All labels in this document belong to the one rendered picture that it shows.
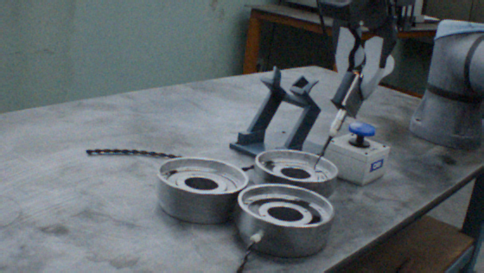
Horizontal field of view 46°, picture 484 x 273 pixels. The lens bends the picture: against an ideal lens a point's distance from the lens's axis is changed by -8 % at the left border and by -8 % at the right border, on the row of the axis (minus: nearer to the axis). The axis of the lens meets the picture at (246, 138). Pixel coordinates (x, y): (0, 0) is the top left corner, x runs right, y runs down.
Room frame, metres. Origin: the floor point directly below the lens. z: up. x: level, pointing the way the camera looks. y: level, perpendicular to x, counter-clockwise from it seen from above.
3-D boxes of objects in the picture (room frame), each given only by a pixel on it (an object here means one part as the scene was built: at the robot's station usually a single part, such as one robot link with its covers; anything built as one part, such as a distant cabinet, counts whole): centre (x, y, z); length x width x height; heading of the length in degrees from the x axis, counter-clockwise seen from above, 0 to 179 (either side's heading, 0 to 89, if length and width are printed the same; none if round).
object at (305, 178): (0.72, -0.07, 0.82); 0.10 x 0.10 x 0.04
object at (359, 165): (0.83, -0.16, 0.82); 0.08 x 0.07 x 0.05; 143
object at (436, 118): (1.10, -0.38, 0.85); 0.15 x 0.15 x 0.10
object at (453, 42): (1.10, -0.39, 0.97); 0.13 x 0.12 x 0.14; 29
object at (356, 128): (0.83, -0.16, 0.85); 0.04 x 0.04 x 0.05
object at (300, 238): (0.60, -0.05, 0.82); 0.10 x 0.10 x 0.04
